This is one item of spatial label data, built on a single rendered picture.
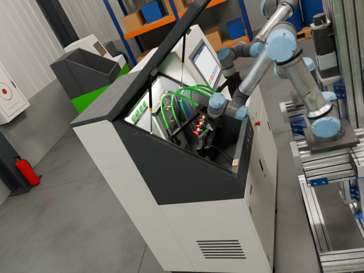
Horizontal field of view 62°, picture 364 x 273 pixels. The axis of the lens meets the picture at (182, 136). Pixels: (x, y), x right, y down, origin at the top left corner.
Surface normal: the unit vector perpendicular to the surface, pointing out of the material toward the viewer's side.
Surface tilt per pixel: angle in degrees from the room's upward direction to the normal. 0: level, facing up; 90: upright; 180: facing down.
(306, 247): 0
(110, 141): 90
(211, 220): 90
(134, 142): 90
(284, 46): 83
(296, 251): 0
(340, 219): 0
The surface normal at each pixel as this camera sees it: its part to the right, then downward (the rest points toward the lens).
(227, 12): -0.14, 0.54
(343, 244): -0.36, -0.81
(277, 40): -0.39, 0.48
